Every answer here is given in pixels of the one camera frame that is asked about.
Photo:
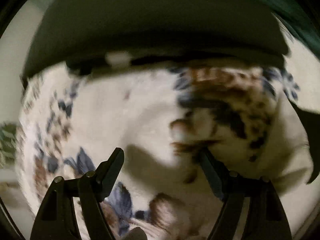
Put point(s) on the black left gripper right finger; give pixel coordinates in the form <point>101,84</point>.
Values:
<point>266,218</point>

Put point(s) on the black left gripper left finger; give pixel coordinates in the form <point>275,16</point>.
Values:
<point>56,217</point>

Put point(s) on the beige long sleeve shirt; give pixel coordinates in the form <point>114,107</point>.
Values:
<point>284,158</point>

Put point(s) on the floral bed quilt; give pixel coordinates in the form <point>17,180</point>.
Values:
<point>160,116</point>

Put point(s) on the dark green plush blanket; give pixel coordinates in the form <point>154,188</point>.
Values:
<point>301,17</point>

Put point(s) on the black folded garment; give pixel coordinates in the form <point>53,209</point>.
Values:
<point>81,32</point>

